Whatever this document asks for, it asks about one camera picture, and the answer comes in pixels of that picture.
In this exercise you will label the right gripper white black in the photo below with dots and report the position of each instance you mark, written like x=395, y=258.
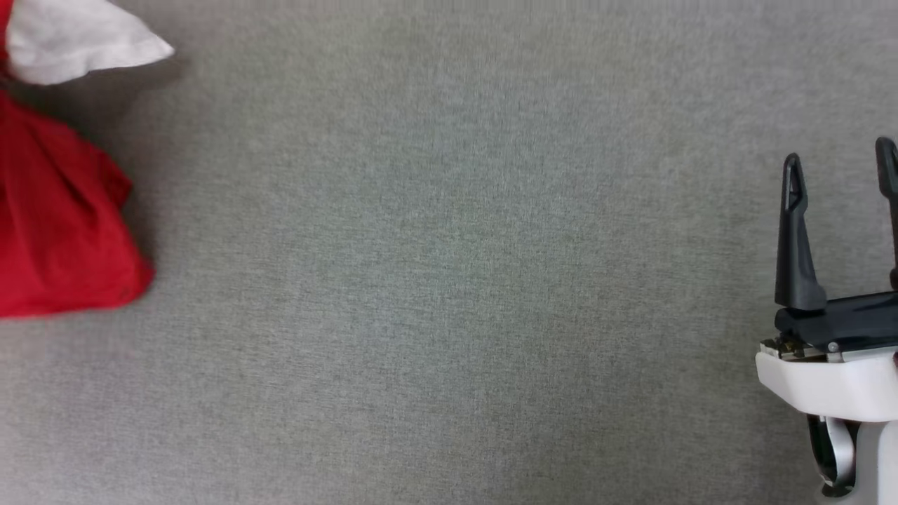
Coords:
x=835, y=382

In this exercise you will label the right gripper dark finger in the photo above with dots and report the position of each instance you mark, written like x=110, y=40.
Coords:
x=892, y=175

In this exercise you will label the red basketball jersey white sleeves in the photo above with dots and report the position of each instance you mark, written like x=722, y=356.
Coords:
x=56, y=210

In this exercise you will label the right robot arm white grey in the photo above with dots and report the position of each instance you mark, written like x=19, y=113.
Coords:
x=877, y=463

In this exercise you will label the grey fabric sofa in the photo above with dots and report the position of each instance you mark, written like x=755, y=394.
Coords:
x=449, y=280

